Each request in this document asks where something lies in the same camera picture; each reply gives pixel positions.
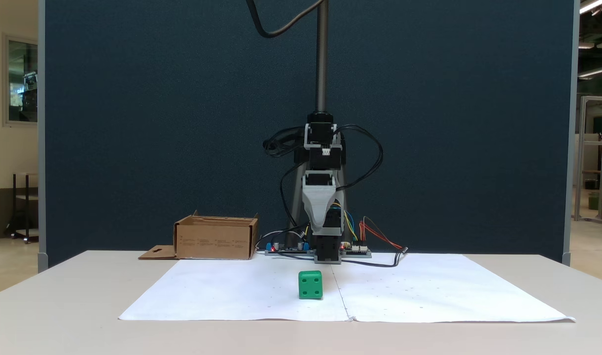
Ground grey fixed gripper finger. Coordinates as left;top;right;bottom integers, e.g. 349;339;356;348
302;186;337;232

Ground green dice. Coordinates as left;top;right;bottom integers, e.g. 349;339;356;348
298;270;323;300

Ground blue circuit board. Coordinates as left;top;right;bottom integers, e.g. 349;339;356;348
264;241;311;256

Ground green circuit board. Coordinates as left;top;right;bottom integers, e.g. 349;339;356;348
340;242;373;258

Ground brown cardboard box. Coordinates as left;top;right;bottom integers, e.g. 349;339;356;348
138;211;259;260

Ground dark blue partition panel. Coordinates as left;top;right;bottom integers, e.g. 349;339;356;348
38;0;580;273

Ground black shelf cart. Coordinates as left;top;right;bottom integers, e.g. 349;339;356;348
5;173;39;245

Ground black base cable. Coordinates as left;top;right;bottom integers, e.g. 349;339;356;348
280;163;311;247

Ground yellow and blue wires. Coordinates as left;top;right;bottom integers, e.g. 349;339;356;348
330;199;359;243

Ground orange wires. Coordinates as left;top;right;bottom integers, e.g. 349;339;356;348
359;216;405;250

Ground black elbow cable loop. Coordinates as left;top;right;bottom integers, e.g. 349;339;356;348
263;127;306;158

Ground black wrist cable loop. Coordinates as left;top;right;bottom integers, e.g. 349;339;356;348
334;124;384;193

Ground black cable with white connector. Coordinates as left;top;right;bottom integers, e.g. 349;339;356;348
341;247;409;268

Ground metal camera tripod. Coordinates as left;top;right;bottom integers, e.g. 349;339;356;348
287;0;352;247

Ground thick black camera cable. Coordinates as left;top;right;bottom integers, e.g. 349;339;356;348
247;0;326;39

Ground framed wall window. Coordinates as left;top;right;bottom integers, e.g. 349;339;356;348
3;33;39;128

